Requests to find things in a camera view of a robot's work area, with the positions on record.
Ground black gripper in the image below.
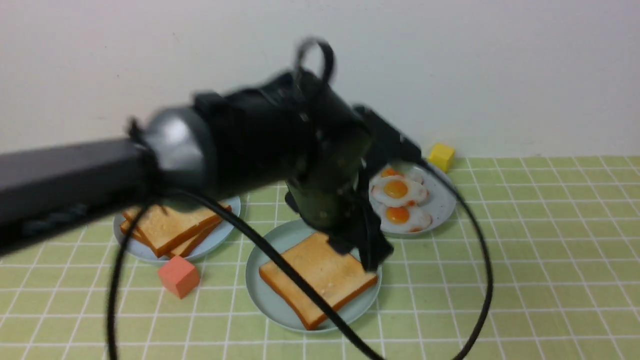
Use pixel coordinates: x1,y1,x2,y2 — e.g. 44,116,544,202
192,71,422,272

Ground toast slice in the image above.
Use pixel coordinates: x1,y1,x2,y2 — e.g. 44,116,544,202
132,220,221,258
132,205,223,258
258,232,381,331

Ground fried egg toy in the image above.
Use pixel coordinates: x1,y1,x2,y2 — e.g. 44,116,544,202
370,175,429,208
376,205,433,234
379,167,425,185

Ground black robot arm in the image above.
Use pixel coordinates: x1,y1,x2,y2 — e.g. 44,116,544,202
0,71,422,271

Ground light blue centre plate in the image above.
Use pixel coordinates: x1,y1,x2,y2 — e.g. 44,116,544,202
245,219,383,333

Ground light blue egg plate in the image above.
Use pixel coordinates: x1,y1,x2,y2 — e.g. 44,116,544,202
368,162,457,236

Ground yellow foam cube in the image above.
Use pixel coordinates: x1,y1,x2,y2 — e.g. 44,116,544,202
427,142,456,173

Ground salmon pink foam cube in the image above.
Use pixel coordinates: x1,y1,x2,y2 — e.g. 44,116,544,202
157,256,201,299

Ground green checkered tablecloth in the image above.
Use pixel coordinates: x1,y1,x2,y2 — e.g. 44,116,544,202
0,156,640,360

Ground light blue bread plate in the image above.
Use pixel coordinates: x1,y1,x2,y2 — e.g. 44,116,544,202
112,196,243,266

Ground black looping cable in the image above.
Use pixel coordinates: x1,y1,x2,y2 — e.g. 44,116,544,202
106,37,495,360

